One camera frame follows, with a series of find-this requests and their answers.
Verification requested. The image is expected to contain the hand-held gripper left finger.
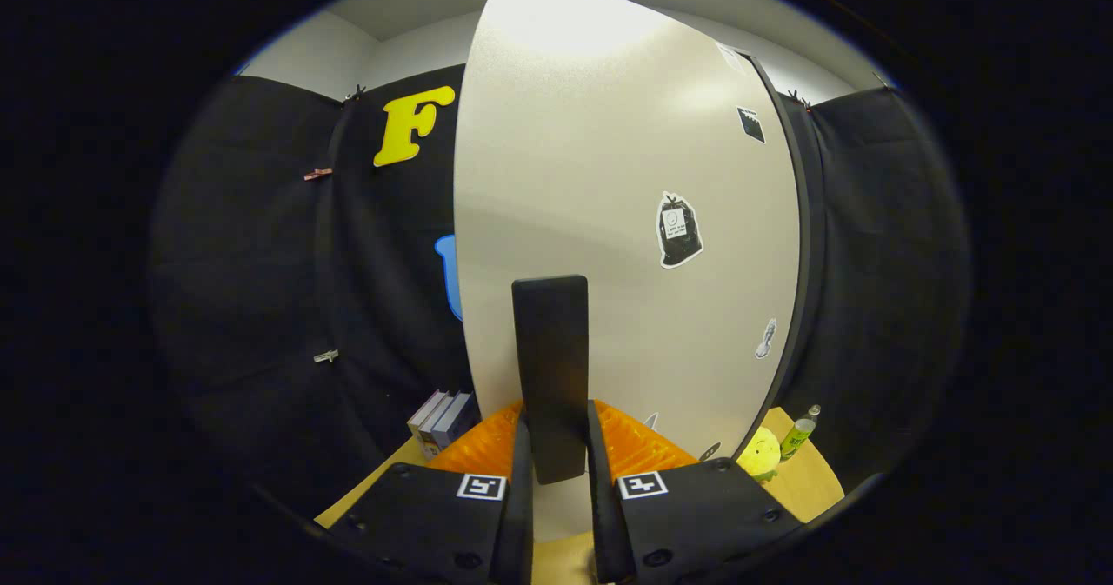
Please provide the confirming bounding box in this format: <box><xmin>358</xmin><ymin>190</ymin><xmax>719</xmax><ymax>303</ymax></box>
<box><xmin>326</xmin><ymin>401</ymin><xmax>536</xmax><ymax>585</ymax></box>

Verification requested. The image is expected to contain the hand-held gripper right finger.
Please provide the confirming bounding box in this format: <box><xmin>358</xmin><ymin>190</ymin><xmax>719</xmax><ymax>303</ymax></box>
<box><xmin>587</xmin><ymin>399</ymin><xmax>805</xmax><ymax>585</ymax></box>

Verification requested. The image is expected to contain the black door handle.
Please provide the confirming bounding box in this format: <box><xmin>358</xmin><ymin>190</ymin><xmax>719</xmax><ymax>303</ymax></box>
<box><xmin>511</xmin><ymin>275</ymin><xmax>590</xmax><ymax>485</ymax></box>

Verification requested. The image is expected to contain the beige shoe cabinet door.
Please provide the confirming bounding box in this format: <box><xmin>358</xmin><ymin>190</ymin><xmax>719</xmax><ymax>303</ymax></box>
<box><xmin>452</xmin><ymin>0</ymin><xmax>801</xmax><ymax>544</ymax></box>

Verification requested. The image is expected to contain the blue cover book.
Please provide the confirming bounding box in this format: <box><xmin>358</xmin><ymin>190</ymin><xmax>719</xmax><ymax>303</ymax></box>
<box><xmin>432</xmin><ymin>391</ymin><xmax>479</xmax><ymax>457</ymax></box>

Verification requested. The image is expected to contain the white orange spine book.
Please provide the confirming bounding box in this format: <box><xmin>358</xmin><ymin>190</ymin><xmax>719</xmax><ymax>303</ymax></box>
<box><xmin>407</xmin><ymin>389</ymin><xmax>449</xmax><ymax>447</ymax></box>

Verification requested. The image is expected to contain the yellow round plush toy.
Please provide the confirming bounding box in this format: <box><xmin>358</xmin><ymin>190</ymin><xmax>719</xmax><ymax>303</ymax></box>
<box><xmin>737</xmin><ymin>426</ymin><xmax>783</xmax><ymax>484</ymax></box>

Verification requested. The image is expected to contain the green label bottle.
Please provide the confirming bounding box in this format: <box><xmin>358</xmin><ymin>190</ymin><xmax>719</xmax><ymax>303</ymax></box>
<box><xmin>779</xmin><ymin>404</ymin><xmax>822</xmax><ymax>464</ymax></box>

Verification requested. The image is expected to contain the black backdrop cloth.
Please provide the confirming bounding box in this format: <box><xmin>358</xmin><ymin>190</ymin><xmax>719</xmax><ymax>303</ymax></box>
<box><xmin>148</xmin><ymin>63</ymin><xmax>970</xmax><ymax>516</ymax></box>

